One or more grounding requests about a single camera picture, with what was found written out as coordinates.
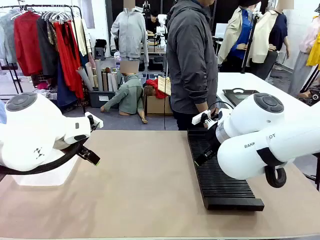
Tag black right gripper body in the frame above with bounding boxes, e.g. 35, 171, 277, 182
204, 124, 223, 157

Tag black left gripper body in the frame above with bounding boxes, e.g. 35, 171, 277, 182
73, 139, 88, 157

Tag person's right forearm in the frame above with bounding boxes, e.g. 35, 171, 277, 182
193, 81, 219, 114

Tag black slotted PCB rack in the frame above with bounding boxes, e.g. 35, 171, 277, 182
186, 129, 265, 212

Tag clear plastic box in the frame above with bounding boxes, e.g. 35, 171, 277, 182
9, 149, 81, 187

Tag grey storage bin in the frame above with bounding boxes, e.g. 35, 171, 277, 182
88, 89, 120, 109

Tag navy garment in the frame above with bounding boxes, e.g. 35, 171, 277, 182
56, 59, 79, 108

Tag cardboard box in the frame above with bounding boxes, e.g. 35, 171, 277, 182
144, 94, 174, 117

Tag white table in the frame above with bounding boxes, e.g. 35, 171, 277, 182
215, 72, 320, 118

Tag mannequin in green shirt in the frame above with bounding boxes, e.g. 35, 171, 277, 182
100, 60, 149, 125

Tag light wooden board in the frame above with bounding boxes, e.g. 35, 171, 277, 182
157, 75, 172, 97

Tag tall grey fabric roll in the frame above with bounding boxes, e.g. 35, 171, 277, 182
94, 58, 104, 92

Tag cream fabric roll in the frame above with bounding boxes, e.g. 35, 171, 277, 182
84, 61, 98, 89

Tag red cloth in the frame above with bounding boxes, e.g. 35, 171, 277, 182
145, 78, 169, 99

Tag person in grey jacket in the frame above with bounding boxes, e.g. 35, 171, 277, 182
166, 0, 220, 131

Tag light blue cloth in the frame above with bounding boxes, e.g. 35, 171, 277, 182
0, 99, 8, 125

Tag red dress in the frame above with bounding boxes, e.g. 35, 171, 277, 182
53, 21, 85, 100

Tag black stool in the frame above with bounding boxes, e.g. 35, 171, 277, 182
94, 38, 108, 61

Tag black tripod pole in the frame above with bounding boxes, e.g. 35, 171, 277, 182
240, 10, 260, 75

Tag black jacket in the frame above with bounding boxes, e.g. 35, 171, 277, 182
36, 15, 60, 79

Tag black stand leg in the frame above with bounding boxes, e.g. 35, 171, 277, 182
302, 153, 320, 191

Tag mannequin in beige coat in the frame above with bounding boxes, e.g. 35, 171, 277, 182
217, 0, 261, 66

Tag white monitor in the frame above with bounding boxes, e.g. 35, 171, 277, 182
214, 22, 229, 39

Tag cream garment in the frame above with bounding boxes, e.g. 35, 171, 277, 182
73, 16, 93, 57

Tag mannequin in cream jacket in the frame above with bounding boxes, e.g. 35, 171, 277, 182
249, 0, 291, 81

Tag red shirt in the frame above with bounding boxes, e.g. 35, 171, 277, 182
13, 10, 44, 77

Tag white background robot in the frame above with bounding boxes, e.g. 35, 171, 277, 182
155, 13, 169, 49

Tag mannequin in grey hoodie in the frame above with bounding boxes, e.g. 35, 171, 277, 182
110, 0, 150, 67

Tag mannequin in pink and yellow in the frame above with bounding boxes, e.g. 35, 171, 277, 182
289, 6, 320, 98

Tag seated person in black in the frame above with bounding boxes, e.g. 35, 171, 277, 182
145, 9, 161, 35

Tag black clothes rack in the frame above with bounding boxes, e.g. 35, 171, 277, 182
0, 3, 87, 115

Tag grey fuzzy garment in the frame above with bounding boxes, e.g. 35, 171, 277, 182
0, 12, 17, 65

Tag white plastic hangers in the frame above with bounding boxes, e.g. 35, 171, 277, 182
40, 10, 74, 25

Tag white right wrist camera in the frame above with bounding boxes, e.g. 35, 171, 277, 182
191, 109, 212, 126

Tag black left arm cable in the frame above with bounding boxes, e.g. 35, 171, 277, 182
0, 141, 85, 176

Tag thin black camera cable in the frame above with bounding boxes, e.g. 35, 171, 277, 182
208, 100, 235, 116

